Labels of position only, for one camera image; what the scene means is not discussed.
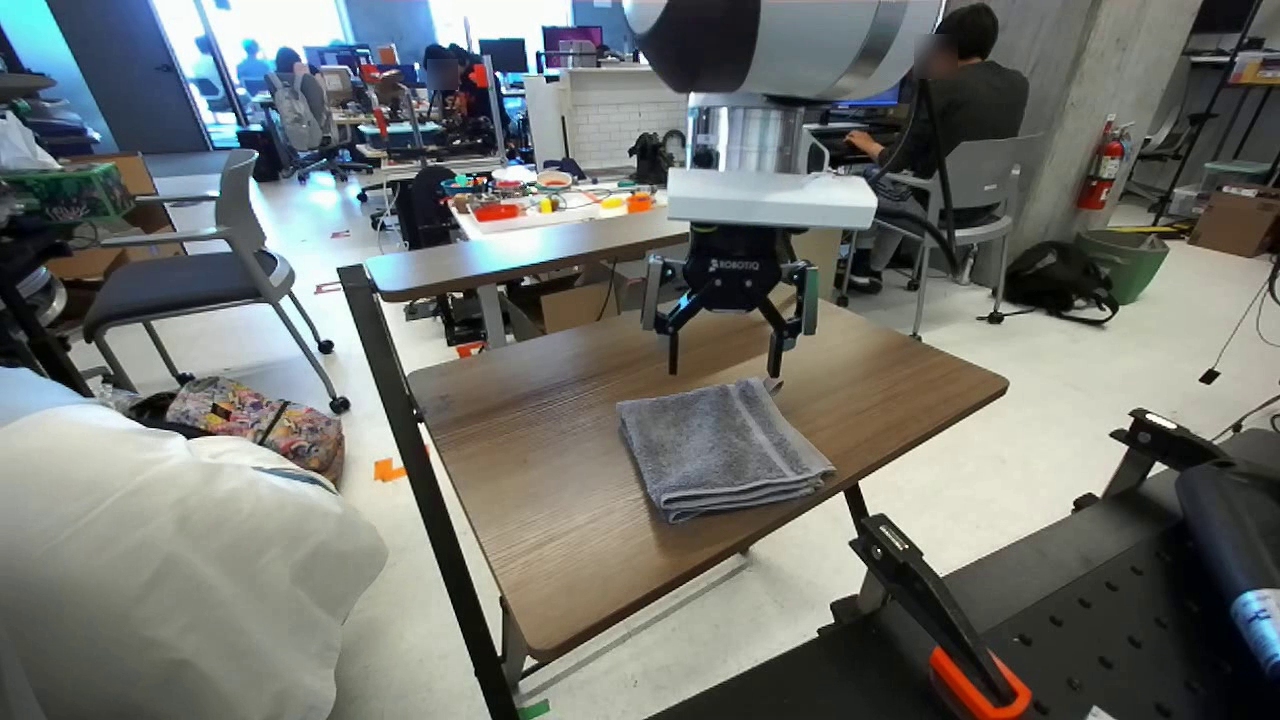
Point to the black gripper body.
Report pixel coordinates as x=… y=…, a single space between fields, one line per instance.
x=741 y=264

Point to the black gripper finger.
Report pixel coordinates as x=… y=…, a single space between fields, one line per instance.
x=792 y=314
x=680 y=314

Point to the grey cloth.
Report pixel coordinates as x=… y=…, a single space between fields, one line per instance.
x=721 y=448

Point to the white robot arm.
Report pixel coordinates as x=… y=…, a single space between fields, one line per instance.
x=786 y=44

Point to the brown cardboard box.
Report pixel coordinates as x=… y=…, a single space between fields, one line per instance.
x=577 y=306
x=1239 y=221
x=135 y=186

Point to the black curved desk object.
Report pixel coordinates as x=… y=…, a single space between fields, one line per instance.
x=654 y=161

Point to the white tray of colourful toys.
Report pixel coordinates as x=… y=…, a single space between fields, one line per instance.
x=573 y=200

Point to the brown desk with grey legs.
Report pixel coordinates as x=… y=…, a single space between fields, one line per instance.
x=532 y=246

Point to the white board panel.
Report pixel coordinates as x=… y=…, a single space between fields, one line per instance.
x=603 y=123

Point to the grey chair with seated person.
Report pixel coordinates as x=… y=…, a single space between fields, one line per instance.
x=980 y=174

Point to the black backpack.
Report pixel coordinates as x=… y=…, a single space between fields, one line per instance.
x=1061 y=277

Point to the black bag behind desk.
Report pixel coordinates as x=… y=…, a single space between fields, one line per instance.
x=424 y=204

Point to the seated person in dark sweater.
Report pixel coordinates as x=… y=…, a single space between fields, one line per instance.
x=980 y=107

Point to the wooden work table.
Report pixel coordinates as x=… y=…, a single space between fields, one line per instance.
x=402 y=412

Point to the person in orange top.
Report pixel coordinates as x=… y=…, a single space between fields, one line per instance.
x=463 y=86

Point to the orange floor tape piece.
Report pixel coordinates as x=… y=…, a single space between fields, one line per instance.
x=389 y=470

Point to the red fire extinguisher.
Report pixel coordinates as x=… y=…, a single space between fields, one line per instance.
x=1103 y=174

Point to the green basket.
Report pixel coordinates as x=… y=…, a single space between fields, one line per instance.
x=1137 y=260

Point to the colourful patterned backpack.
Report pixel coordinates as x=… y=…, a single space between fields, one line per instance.
x=287 y=424

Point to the person in grey top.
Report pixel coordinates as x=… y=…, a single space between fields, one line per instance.
x=301 y=107

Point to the black perforated base board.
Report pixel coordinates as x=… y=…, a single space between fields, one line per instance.
x=1106 y=627

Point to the empty grey office chair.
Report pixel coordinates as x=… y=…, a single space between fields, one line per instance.
x=203 y=281

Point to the black metal shelf rack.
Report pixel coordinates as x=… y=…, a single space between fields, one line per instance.
x=1223 y=81

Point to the black cylinder with blue label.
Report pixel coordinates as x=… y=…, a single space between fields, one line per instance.
x=1234 y=545

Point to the white fabric sleeve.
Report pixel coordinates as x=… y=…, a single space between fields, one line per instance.
x=144 y=573

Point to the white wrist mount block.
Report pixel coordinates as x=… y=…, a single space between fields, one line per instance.
x=772 y=200

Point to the black metal bracket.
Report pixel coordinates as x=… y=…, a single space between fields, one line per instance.
x=1144 y=444

